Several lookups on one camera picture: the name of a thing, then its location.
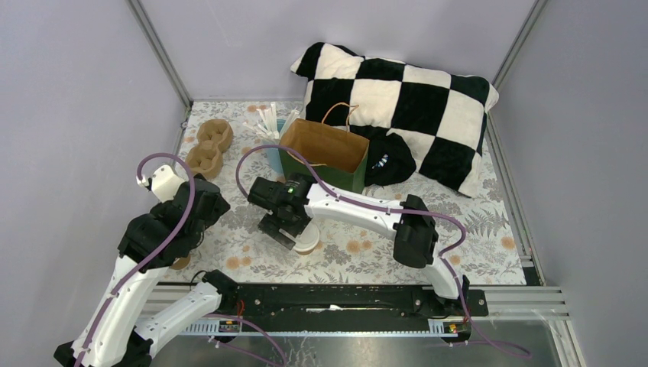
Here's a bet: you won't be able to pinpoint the white plastic cup lid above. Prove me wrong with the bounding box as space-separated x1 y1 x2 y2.
293 222 320 248

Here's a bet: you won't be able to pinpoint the brown paper coffee cup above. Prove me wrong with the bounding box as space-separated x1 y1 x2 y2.
293 245 317 255

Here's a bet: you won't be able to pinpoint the green paper bag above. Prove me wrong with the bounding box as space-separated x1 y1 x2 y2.
280 102 370 193

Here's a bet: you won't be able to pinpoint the brown cardboard cup carrier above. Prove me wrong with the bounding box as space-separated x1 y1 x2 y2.
185 141 223 180
197 119 234 152

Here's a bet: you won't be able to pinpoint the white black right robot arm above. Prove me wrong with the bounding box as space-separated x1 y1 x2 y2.
247 174 469 317

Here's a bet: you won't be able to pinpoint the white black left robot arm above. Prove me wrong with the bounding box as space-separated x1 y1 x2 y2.
53 165 237 366

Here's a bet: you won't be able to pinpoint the light blue cup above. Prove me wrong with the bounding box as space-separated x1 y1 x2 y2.
262 119 286 175

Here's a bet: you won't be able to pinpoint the white wrapped straws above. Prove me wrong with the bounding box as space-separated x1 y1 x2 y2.
242 102 301 144

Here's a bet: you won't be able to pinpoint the black cloth bundle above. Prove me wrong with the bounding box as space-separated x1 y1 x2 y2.
364 133 416 187

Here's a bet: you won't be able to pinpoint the stack of brown paper cups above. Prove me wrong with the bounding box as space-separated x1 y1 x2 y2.
170 255 191 271

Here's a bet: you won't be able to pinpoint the black white checkered pillow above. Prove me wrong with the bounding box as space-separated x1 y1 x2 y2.
290 42 499 197

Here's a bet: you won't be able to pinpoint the floral patterned table mat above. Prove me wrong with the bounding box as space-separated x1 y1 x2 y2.
165 102 527 285

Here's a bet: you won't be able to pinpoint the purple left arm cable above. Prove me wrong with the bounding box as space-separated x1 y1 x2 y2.
73 152 197 367

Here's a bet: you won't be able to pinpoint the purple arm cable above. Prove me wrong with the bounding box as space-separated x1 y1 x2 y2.
235 145 533 361
73 152 197 367

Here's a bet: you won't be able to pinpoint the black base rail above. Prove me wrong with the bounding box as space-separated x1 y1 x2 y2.
147 282 571 338

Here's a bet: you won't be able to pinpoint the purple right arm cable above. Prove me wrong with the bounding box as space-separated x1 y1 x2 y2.
235 145 533 361

